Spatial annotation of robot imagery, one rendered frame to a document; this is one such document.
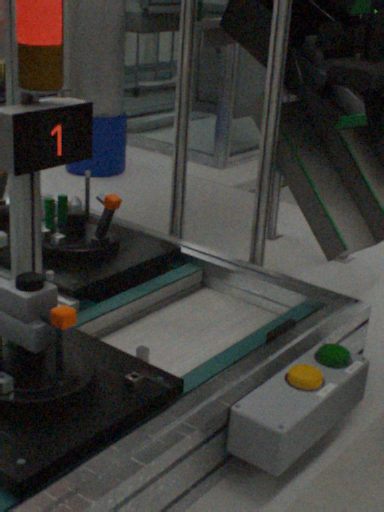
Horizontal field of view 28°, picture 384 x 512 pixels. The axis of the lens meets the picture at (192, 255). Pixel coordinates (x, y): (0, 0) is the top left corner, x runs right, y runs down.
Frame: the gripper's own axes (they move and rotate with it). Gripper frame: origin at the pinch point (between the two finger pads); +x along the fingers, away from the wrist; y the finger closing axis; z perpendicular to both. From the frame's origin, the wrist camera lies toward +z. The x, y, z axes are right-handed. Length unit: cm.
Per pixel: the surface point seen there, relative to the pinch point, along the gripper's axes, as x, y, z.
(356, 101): 3.1, -20.9, 13.0
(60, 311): 17.9, 36.8, 14.5
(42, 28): -7.3, 25.5, 29.5
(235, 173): 39, -81, 73
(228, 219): 39, -49, 53
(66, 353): 22.6, 36.5, 13.9
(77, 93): 19, -48, 100
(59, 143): 5.7, 23.6, 28.9
